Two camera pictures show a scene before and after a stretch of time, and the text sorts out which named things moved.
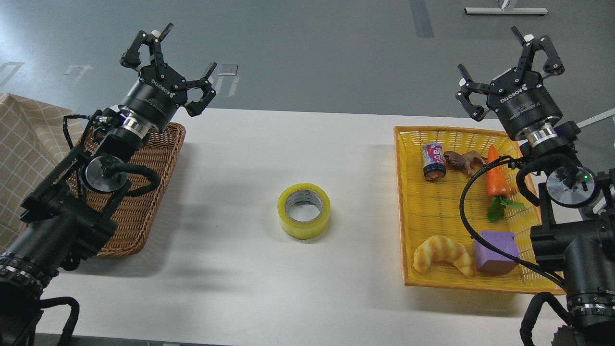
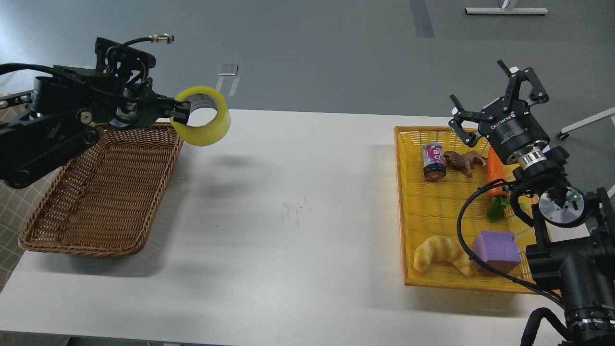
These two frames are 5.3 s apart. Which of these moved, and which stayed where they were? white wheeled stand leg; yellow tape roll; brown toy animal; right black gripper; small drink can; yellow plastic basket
Moved: right black gripper; yellow tape roll
Stayed: small drink can; white wheeled stand leg; yellow plastic basket; brown toy animal
